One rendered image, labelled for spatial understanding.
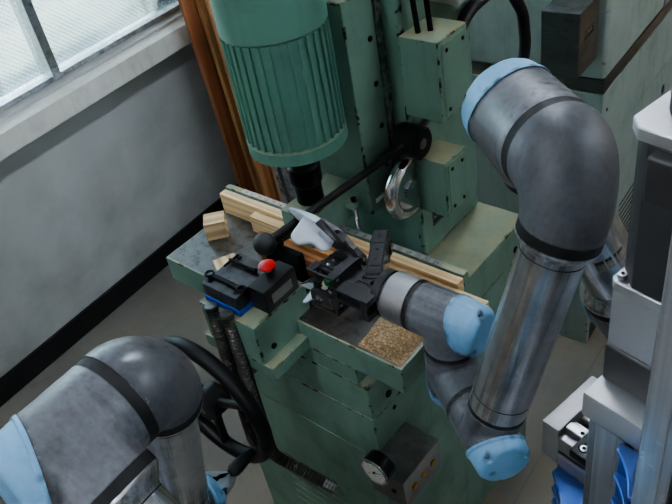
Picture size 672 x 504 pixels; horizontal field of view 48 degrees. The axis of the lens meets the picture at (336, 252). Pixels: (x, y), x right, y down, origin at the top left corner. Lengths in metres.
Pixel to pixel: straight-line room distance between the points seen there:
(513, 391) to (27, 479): 0.54
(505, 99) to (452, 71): 0.48
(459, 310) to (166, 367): 0.40
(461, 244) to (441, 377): 0.60
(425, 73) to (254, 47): 0.31
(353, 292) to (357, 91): 0.40
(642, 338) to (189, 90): 2.50
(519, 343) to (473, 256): 0.72
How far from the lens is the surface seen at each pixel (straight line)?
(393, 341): 1.27
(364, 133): 1.38
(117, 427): 0.80
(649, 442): 0.65
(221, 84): 2.92
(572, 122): 0.82
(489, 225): 1.69
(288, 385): 1.58
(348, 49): 1.30
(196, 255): 1.59
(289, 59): 1.20
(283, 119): 1.23
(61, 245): 2.79
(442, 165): 1.39
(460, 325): 1.01
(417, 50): 1.32
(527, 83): 0.89
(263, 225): 1.57
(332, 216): 1.43
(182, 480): 1.05
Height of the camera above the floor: 1.83
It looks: 38 degrees down
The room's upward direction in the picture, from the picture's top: 11 degrees counter-clockwise
